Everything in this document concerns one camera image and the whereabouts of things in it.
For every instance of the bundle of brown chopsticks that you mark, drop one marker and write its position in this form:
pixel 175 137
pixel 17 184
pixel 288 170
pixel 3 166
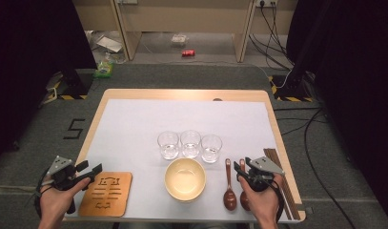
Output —
pixel 291 200

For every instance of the beige wooden desk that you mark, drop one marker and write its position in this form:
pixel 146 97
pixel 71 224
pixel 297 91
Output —
pixel 188 16

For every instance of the white paper table mat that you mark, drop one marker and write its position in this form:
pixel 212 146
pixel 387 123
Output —
pixel 188 117

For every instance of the crumpled clear plastic bag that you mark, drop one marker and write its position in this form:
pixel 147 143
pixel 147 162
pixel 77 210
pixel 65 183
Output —
pixel 109 44

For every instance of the black stand base hazard tape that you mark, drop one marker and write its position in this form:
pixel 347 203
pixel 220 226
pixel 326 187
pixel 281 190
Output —
pixel 77 84
pixel 290 92

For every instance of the white wall socket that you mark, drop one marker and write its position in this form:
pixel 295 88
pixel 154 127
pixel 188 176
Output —
pixel 127 1
pixel 268 3

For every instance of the black curtain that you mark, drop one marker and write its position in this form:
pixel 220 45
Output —
pixel 23 63
pixel 357 79

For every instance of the carved wooden coaster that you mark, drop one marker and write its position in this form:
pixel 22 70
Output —
pixel 125 203

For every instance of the red drink can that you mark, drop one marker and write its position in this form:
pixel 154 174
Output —
pixel 188 53

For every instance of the clear drinking glass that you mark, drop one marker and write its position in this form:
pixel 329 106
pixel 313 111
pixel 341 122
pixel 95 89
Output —
pixel 211 149
pixel 168 146
pixel 190 144

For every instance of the dark table grommet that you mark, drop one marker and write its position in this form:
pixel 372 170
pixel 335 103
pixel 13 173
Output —
pixel 217 99

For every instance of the white plastic container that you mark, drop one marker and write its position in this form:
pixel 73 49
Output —
pixel 179 39

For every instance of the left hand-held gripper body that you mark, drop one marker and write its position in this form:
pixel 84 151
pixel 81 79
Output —
pixel 59 165

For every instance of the person's right hand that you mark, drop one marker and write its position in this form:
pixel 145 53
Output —
pixel 264 203

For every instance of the person's left hand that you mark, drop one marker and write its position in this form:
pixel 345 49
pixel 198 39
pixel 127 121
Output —
pixel 53 203

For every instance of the green packet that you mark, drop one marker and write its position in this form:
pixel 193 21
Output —
pixel 104 70

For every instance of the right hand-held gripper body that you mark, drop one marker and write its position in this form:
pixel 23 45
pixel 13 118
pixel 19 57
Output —
pixel 264 165

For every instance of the cream bowl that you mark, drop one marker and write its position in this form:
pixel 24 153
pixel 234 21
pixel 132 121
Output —
pixel 185 179

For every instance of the brown wooden spoon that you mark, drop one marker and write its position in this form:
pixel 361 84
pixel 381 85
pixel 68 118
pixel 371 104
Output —
pixel 243 200
pixel 229 198

